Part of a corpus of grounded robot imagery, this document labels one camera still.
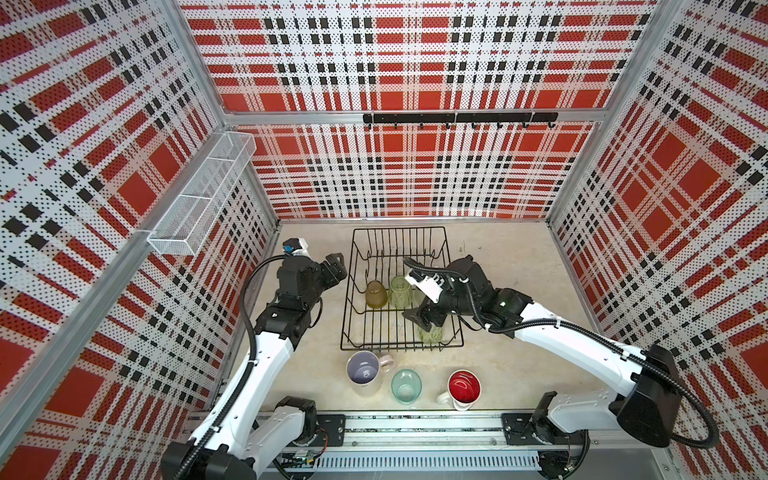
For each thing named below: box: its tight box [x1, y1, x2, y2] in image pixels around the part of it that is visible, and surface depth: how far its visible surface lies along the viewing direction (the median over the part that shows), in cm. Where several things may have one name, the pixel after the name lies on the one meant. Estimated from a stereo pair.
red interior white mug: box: [436, 369, 482, 412], surface depth 75 cm
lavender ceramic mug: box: [346, 350, 395, 396], surface depth 77 cm
